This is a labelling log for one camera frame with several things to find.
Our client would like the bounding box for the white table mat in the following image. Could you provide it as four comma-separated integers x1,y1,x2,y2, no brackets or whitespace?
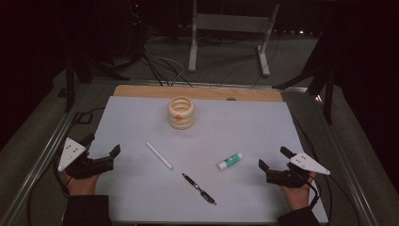
61,95,329,224

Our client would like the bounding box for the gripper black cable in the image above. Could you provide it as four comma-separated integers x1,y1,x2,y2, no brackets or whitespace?
308,175,322,211
26,150,71,226

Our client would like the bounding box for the black cable beside table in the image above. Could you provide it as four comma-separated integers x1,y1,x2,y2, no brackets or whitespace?
291,115,361,226

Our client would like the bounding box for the person's right hand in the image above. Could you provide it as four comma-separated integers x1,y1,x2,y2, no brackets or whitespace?
279,171,316,211

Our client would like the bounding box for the white green glue stick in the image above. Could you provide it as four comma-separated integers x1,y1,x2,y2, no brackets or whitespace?
216,153,244,171

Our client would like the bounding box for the person's left hand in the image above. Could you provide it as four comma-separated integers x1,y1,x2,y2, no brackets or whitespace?
64,173,102,196

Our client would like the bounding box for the white floor cable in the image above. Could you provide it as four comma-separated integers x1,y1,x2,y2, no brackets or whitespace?
143,36,186,87

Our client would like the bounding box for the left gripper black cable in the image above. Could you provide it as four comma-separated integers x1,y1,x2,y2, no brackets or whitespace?
26,150,71,226

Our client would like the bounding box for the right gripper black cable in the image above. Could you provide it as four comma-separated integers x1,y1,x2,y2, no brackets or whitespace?
308,175,322,211

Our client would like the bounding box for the dark equipment rack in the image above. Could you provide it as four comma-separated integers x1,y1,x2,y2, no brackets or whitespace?
125,0,146,34

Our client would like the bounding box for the black pen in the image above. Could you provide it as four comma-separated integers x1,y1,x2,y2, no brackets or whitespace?
182,172,217,206

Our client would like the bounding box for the metal floor rail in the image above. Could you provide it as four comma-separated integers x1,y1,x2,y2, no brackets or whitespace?
313,93,381,226
0,84,92,226

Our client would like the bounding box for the black stand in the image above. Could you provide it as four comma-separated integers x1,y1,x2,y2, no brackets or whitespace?
64,53,130,113
272,31,338,125

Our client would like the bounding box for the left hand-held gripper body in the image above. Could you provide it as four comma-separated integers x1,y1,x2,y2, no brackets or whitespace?
57,137,114,181

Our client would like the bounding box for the white metal stand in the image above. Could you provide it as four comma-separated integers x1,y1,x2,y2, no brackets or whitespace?
187,0,280,77

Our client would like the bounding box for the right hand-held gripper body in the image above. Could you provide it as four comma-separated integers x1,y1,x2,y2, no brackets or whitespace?
266,152,331,189

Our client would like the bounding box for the white pen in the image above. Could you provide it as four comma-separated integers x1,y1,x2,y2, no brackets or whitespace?
145,141,174,171

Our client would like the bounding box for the cream ribbed pen holder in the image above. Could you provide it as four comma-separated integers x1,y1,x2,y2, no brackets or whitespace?
167,95,196,130

